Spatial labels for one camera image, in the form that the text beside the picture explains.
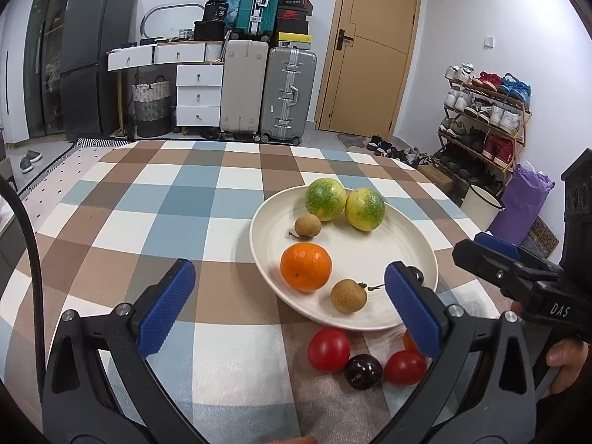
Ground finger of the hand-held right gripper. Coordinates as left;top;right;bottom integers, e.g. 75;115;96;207
474;232;561;271
452;239;537;302

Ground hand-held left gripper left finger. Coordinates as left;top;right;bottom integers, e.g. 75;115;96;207
41;259;205;444

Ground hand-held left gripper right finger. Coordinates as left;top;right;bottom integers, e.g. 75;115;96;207
370;261;538;444

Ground brown longan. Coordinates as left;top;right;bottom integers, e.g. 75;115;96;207
289;213;323;241
330;279;386;315

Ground white round plate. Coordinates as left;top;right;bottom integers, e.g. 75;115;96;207
250;184;439;332

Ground yellow-green passion fruit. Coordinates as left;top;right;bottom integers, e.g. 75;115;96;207
345;187;386;232

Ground green passion fruit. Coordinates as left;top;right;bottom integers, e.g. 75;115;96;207
304;177;348;222

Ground person's right hand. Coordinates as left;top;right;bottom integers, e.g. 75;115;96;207
511;300;592;399

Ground brown doormat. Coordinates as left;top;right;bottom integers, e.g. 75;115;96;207
520;216;560;258

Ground white bucket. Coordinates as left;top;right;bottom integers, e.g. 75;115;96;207
461;182;506;228

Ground purple bag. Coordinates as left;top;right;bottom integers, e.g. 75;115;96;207
487;162;556;248

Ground red cherry tomato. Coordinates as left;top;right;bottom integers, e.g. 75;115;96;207
383;350;428;387
307;327;352;373

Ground plaid tablecloth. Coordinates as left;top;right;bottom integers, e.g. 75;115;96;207
0;140;547;444

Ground cardboard box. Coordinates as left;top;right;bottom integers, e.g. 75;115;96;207
418;164;457;196

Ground rows of shoes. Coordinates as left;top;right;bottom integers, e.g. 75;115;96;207
438;62;532;195

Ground pile of dark shoes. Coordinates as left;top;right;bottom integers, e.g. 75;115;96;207
366;134;434;168

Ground wooden shoe rack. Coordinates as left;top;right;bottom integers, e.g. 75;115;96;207
437;76;534;196

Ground dotted white rug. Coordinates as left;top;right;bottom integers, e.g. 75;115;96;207
17;136;136;205

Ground grey floor mat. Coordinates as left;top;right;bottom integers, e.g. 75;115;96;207
335;132;369;149

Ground grey slipper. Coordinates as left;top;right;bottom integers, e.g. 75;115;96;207
19;150;44;175

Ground woven laundry basket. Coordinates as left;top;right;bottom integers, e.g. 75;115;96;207
131;76;173;137

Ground white desk with drawers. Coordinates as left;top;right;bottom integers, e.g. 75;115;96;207
107;40;225;129

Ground wooden door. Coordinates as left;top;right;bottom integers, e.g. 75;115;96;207
316;0;424;134

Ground beige suitcase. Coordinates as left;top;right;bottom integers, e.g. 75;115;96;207
221;39;270;138

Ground grey suitcase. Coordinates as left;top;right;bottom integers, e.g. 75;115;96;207
259;46;319;145

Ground dark grey refrigerator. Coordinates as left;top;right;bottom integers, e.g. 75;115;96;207
58;0;138;142

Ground glass door cabinet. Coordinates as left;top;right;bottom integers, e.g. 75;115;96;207
22;0;83;140

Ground black bag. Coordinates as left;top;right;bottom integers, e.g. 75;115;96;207
193;20;227;42

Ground yellow and black shoe box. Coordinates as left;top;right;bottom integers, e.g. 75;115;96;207
272;32;313;50

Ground teal suitcase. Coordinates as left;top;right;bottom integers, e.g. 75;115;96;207
236;0;284;40

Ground black cable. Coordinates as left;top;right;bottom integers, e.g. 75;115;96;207
0;177;47;426

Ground oval silver frame mirror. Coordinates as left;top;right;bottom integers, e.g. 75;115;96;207
141;3;206;41

